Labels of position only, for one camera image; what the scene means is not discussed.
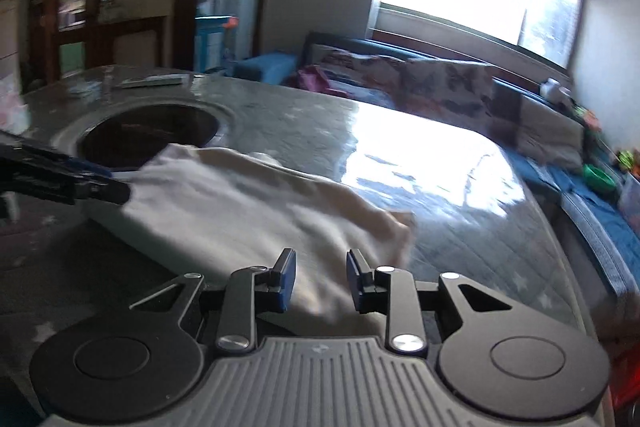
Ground orange green toy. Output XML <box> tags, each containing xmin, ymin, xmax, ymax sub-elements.
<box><xmin>574</xmin><ymin>106</ymin><xmax>602</xmax><ymax>131</ymax></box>

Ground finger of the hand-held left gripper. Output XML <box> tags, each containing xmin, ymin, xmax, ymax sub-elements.
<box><xmin>0</xmin><ymin>129</ymin><xmax>116</xmax><ymax>181</ymax></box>
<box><xmin>0</xmin><ymin>164</ymin><xmax>132</xmax><ymax>208</ymax></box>

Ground blue toy rack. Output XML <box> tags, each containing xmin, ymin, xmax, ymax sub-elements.
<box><xmin>194</xmin><ymin>14</ymin><xmax>239</xmax><ymax>73</ymax></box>

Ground large floral cushion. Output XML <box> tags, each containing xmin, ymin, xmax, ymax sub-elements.
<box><xmin>404</xmin><ymin>58</ymin><xmax>497</xmax><ymax>118</ymax></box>

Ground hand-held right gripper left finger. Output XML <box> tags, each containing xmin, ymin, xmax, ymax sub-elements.
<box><xmin>129</xmin><ymin>248</ymin><xmax>297</xmax><ymax>354</ymax></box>

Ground blue stool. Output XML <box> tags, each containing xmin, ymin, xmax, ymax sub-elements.
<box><xmin>234</xmin><ymin>51</ymin><xmax>299</xmax><ymax>84</ymax></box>

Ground beige shirt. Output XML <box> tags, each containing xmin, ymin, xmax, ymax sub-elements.
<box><xmin>82</xmin><ymin>143</ymin><xmax>417</xmax><ymax>323</ymax></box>

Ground clear plastic box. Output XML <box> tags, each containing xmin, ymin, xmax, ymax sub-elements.
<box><xmin>617</xmin><ymin>173</ymin><xmax>640</xmax><ymax>229</ymax></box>

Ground blue sectional sofa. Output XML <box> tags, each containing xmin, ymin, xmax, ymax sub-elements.
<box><xmin>299</xmin><ymin>32</ymin><xmax>640</xmax><ymax>299</ymax></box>

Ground green and orange toys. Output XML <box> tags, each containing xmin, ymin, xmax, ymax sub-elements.
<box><xmin>616</xmin><ymin>149</ymin><xmax>640</xmax><ymax>174</ymax></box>

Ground green bowl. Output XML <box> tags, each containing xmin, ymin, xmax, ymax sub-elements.
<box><xmin>582</xmin><ymin>164</ymin><xmax>619</xmax><ymax>191</ymax></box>

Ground flat grey remote control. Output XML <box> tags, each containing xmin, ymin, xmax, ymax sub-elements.
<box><xmin>113</xmin><ymin>74</ymin><xmax>185</xmax><ymax>89</ymax></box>

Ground red object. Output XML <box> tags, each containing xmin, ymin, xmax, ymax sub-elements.
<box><xmin>611</xmin><ymin>346</ymin><xmax>640</xmax><ymax>414</ymax></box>

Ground pale pink printed cloth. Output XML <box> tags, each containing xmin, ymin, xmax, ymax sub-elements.
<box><xmin>0</xmin><ymin>72</ymin><xmax>32</xmax><ymax>136</ymax></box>

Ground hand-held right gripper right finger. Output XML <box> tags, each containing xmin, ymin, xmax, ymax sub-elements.
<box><xmin>346</xmin><ymin>248</ymin><xmax>517</xmax><ymax>354</ymax></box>

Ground long floral cushion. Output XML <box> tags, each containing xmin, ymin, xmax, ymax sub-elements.
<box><xmin>311</xmin><ymin>46</ymin><xmax>409</xmax><ymax>94</ymax></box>

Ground beige cushion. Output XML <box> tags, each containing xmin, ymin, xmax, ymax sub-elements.
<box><xmin>516</xmin><ymin>98</ymin><xmax>587</xmax><ymax>158</ymax></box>

